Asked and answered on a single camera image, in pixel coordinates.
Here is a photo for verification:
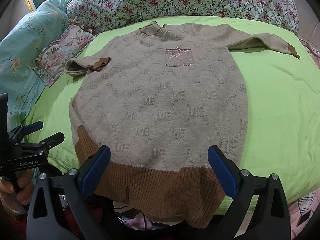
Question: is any beige knit sweater brown trim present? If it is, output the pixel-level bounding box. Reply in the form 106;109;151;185
65;22;297;229

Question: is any person's left hand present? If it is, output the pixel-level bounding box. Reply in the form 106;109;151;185
0;169;35;205

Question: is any teal floral duvet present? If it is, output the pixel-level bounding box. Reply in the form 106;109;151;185
1;0;71;128

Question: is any lime green bed sheet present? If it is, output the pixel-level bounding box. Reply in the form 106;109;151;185
24;16;319;203

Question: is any pink floral pillow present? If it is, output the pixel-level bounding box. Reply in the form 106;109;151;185
31;24;96;87

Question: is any pink plaid cloth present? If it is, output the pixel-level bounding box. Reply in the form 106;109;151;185
289;192;319;239

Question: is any red rose floral quilt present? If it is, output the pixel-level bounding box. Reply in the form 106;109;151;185
66;0;299;34

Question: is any black cable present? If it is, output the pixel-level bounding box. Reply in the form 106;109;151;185
113;204;151;230

